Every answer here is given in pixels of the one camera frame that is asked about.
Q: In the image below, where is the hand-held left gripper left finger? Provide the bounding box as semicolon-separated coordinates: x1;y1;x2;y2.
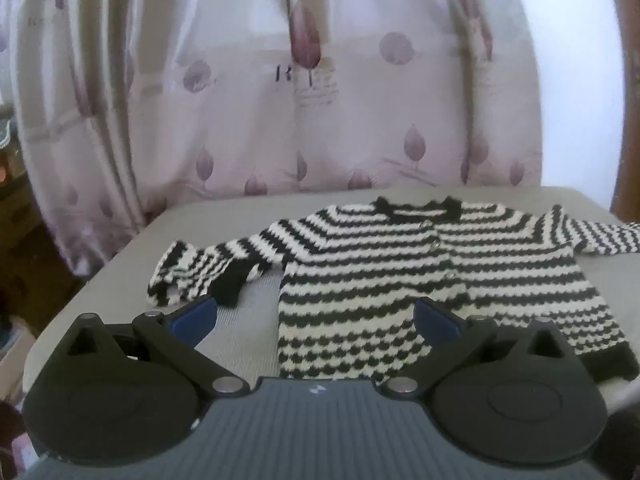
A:
64;295;252;398

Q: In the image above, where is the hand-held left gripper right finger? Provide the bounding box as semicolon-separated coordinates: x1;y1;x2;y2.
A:
384;296;579;398

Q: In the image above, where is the dark wooden cabinet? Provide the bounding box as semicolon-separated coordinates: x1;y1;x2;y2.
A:
0;167;66;321

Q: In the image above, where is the pink leaf-print curtain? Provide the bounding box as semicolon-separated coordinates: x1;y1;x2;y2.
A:
0;0;546;277

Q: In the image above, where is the brown wooden door frame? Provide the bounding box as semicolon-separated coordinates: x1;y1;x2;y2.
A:
606;0;640;224

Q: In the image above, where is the black and white striped knitted sweater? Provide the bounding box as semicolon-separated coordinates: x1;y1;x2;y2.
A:
146;196;640;383

